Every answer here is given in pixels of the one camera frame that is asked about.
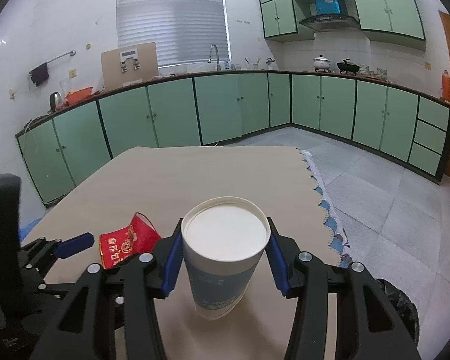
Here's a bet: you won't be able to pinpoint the white blue paper cup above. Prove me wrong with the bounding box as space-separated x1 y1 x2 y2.
180 197 272 320

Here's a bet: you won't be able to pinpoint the black trash bin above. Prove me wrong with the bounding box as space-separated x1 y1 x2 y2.
376 279 419 346

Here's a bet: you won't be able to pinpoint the green lower kitchen cabinets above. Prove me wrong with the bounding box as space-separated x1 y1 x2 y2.
16 71 450 206

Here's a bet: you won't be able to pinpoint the red crushed paper cup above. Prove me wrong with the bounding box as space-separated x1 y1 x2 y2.
99 212 161 269

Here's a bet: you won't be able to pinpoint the blue plastic bag on floor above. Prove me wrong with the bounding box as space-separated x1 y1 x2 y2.
18 218 41 242

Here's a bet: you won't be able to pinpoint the steel electric kettle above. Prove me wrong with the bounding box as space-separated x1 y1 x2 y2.
49 92 64 113

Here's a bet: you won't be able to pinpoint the orange plastic basin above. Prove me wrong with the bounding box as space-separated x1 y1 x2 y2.
65 87 92 106

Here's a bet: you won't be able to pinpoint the cardboard board with printout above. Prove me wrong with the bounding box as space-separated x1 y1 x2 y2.
100 42 159 91

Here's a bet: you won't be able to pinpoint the orange thermos bottle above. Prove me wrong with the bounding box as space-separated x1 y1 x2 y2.
441 69 450 103

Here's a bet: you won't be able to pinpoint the black wok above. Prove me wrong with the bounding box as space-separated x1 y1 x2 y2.
337 58 360 76

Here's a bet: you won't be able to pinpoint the chrome sink faucet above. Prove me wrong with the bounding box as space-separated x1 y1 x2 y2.
208 44 222 72

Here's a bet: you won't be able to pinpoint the white cooking pot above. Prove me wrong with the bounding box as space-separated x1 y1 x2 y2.
313 55 331 73

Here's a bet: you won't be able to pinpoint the window blind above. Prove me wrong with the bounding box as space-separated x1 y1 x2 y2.
116 0 231 68

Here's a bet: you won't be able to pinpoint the range hood with blue box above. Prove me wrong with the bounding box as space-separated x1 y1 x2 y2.
296 0 361 33

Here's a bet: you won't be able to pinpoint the dark towel on rail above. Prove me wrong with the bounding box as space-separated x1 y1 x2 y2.
29 63 49 87

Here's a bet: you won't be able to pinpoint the wall towel rail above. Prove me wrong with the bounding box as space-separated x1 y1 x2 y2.
45 49 76 64

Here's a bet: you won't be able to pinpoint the green upper wall cabinets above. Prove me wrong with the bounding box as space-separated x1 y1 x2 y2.
259 0 426 51

